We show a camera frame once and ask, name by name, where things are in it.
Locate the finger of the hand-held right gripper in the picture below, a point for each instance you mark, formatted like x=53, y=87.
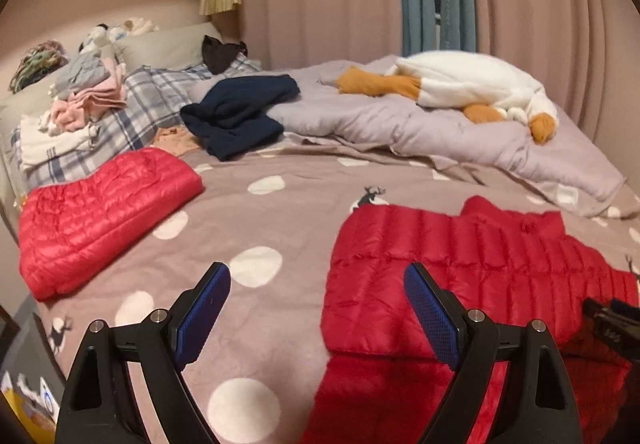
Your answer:
x=612, y=324

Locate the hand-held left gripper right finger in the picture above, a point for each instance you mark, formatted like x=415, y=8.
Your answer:
x=432, y=314

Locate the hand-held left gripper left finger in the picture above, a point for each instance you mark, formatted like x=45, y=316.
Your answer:
x=202, y=314

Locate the deep red down jacket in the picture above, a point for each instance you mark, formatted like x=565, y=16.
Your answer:
x=500, y=264

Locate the polka dot bed blanket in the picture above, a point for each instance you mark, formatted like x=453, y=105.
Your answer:
x=280, y=224

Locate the coral red down jacket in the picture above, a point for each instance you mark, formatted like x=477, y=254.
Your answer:
x=100, y=214

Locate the peach cloth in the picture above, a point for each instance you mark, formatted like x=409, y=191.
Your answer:
x=172, y=139

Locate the grey quilt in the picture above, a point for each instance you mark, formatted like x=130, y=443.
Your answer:
x=400, y=123

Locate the printed cardboard box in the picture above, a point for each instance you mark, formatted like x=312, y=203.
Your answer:
x=30, y=404

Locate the navy blue sweater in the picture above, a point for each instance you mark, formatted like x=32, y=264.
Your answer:
x=240, y=113

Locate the white cloth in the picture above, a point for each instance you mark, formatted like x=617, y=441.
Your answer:
x=55, y=143

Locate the plaid bedding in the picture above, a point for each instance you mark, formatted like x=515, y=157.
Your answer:
x=150, y=93

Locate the white goose plush toy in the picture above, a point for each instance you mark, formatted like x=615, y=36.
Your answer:
x=475, y=78

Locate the pink folded garment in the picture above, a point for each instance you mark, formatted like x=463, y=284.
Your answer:
x=95, y=96

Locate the black garment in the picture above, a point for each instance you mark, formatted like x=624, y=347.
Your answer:
x=220, y=54

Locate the grey folded garment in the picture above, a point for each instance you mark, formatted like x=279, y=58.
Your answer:
x=85, y=71

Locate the beige pillow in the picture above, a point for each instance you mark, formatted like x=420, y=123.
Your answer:
x=165, y=46

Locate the cream plush toy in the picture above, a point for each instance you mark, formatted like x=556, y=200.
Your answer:
x=137, y=27

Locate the white and black plush toy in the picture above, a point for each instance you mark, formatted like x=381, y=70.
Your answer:
x=95, y=37

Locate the multicolour knitted item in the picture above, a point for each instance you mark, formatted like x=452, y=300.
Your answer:
x=37, y=63

